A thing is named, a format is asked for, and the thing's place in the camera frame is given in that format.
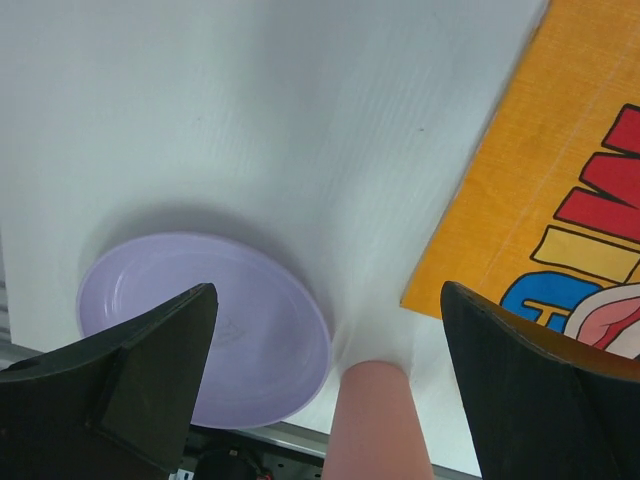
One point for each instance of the lilac plate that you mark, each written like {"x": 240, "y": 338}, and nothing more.
{"x": 271, "y": 350}

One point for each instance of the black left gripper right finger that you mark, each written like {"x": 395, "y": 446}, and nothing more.
{"x": 539, "y": 404}

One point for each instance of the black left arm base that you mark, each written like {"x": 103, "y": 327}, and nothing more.
{"x": 279, "y": 451}

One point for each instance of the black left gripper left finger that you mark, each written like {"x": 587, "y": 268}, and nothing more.
{"x": 114, "y": 405}

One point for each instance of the aluminium frame rail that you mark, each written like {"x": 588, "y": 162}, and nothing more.
{"x": 419, "y": 342}

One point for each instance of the orange Mickey Mouse cloth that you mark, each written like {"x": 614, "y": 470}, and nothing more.
{"x": 546, "y": 221}

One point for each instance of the pink plastic cup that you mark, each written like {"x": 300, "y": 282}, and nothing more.
{"x": 376, "y": 432}

